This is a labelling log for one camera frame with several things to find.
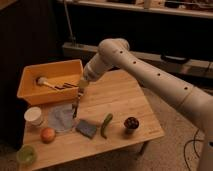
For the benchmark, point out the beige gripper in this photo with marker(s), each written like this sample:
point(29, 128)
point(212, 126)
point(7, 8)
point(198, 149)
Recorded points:
point(83, 84)

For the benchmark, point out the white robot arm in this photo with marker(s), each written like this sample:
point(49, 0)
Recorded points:
point(190, 101)

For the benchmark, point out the white plastic cup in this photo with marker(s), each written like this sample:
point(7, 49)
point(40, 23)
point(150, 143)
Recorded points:
point(33, 116)

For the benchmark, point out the green plastic cup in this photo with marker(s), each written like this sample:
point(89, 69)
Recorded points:
point(26, 155)

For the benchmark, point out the orange plastic bin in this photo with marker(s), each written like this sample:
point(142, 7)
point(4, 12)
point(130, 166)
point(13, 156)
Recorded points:
point(57, 74)

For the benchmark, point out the grey cloth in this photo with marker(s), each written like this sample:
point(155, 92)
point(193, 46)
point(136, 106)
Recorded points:
point(60, 118)

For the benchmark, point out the metal pole stand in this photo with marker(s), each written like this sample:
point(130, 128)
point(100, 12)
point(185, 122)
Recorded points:
point(71, 37)

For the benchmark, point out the green chili pepper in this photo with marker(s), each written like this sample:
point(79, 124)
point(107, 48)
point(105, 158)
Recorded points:
point(105, 123)

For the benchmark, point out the blue-grey sponge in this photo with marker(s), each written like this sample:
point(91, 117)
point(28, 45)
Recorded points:
point(86, 129)

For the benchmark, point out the red apple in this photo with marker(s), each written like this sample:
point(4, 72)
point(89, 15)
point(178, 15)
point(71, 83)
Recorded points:
point(47, 135)

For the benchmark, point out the grey baseboard ledge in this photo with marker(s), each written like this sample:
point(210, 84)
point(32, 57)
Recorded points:
point(171, 64)

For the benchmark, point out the upper shelf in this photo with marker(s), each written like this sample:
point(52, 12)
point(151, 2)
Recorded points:
point(128, 7)

